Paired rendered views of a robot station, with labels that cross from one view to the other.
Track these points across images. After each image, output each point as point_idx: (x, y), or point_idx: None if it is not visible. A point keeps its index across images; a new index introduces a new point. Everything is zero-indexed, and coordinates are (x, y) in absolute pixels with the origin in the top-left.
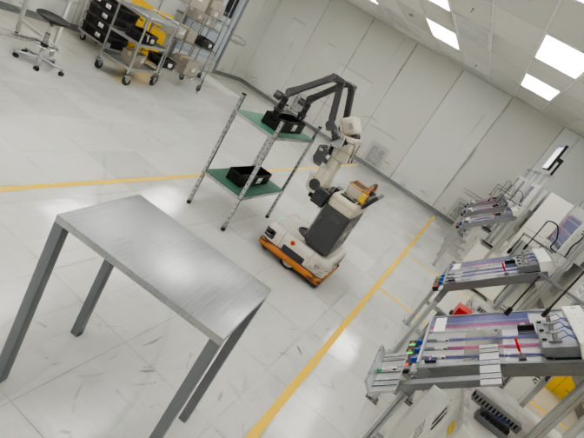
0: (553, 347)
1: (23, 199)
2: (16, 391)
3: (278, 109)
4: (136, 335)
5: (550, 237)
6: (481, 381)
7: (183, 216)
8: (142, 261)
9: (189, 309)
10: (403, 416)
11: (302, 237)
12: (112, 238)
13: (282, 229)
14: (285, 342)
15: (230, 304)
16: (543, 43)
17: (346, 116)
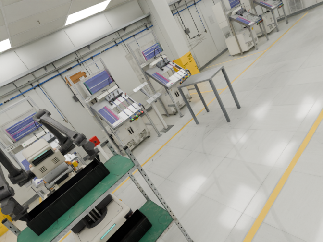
0: (120, 90)
1: (289, 146)
2: (234, 108)
3: (97, 149)
4: (212, 130)
5: (17, 139)
6: (146, 84)
7: (196, 212)
8: (205, 72)
9: (196, 74)
10: (153, 103)
11: (108, 207)
12: (211, 70)
13: (123, 204)
14: (157, 159)
15: (188, 79)
16: None
17: (14, 166)
